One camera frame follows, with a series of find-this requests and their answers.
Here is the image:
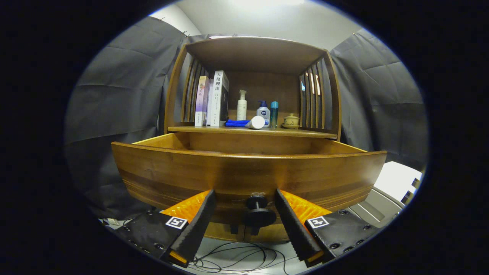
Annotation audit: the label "yellow lidded teacup with saucer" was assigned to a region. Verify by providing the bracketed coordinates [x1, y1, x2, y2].
[282, 113, 301, 129]

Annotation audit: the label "wooden cabinet door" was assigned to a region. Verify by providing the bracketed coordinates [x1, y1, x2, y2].
[244, 223, 289, 243]
[204, 222, 245, 242]

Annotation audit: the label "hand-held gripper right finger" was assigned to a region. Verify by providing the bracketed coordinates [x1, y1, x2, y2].
[275, 189, 382, 268]

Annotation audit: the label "brown wooden drawer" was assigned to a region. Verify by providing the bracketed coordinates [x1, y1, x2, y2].
[111, 132, 387, 228]

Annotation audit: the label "wooden countertop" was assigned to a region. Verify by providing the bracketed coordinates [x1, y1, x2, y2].
[167, 125, 338, 139]

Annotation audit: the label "white bottle blue pump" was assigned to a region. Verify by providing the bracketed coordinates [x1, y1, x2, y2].
[256, 100, 270, 126]

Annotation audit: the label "white green tube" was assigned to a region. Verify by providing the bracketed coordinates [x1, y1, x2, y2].
[244, 115, 266, 130]

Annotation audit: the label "black cables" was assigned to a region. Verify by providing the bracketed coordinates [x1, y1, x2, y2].
[189, 241, 291, 275]

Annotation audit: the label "purple book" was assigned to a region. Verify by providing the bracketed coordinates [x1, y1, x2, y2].
[194, 76, 210, 127]

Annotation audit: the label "white thick book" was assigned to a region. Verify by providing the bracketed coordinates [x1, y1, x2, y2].
[208, 70, 230, 127]

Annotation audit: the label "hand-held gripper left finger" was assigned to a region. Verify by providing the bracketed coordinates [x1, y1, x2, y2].
[115, 189, 217, 268]

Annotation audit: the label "black backdrop cloth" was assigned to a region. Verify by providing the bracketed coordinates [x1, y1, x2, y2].
[65, 16, 428, 220]

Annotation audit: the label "brown wooden cabinet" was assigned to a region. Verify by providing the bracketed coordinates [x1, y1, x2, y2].
[164, 36, 342, 243]

